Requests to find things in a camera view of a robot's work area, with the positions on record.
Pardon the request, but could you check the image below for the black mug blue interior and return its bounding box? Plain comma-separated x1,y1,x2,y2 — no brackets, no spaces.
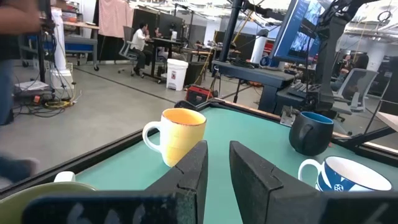
289,111,335,157

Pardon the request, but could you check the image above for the black keyboard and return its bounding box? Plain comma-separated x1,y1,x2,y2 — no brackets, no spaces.
286,80,322,100

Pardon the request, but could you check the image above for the yellow mug white handle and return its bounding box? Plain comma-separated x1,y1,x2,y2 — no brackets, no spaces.
142,108,207,168

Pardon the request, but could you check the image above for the grey computer cart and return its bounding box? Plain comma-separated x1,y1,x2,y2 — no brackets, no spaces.
212,60,299,115

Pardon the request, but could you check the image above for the blue floral white mug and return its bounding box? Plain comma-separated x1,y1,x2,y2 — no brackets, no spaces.
297,156,393,192

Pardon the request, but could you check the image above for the black frame clamp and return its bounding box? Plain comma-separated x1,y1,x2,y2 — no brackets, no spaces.
173,99,200,111

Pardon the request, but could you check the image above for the white cylinder appliance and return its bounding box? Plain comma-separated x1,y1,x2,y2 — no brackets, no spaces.
250,28,270,65

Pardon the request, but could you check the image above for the black equipment stand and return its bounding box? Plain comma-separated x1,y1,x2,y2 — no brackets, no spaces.
36,0,57,86

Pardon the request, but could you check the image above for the black partition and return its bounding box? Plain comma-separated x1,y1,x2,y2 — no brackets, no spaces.
132,8,185,40

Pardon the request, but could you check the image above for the grey office chair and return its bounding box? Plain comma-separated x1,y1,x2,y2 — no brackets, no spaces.
117,26,141,76
330,68,379,123

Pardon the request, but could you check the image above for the red and black toolbox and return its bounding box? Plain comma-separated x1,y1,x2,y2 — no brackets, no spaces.
185,85,214,106

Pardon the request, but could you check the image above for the white trash bin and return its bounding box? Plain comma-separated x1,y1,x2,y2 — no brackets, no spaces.
165,58,190,92

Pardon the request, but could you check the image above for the tangle of floor cables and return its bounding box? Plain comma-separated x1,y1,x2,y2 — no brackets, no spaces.
11,88,83,118

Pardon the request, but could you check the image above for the person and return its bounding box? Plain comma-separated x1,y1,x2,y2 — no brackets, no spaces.
0,0,43,184
129,22,154,77
330,52,370,91

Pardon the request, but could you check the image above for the black table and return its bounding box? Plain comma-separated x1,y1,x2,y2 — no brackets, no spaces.
143,37,185,85

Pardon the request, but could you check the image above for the pink cloth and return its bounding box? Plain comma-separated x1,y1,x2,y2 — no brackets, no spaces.
98,0,135,39

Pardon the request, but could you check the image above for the metal bracket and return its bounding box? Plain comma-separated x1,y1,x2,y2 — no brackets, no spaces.
279,105,302,128

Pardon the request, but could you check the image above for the black pole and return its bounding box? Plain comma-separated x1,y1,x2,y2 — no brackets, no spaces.
218,0,244,63

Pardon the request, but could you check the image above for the green mug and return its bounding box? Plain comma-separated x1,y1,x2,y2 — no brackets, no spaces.
0,170,97,224

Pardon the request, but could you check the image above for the black table frame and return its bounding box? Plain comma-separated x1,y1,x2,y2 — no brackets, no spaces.
0,98,398,200

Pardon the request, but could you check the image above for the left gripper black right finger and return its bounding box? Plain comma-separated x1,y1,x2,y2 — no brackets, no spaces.
229,140,398,224

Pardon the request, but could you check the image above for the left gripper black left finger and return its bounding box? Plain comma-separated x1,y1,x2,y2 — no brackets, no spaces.
21,140,209,224

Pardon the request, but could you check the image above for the computer monitor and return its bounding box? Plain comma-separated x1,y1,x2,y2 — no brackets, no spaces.
269,0,327,65

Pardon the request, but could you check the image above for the green table mat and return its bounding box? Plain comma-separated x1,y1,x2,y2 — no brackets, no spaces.
75,106,398,224

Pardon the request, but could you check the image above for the wooden workbench with clutter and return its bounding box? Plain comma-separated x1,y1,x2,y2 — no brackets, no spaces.
63,20,101,72

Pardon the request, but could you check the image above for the coiled black cable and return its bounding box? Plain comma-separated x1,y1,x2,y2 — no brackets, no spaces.
229,58,259,70

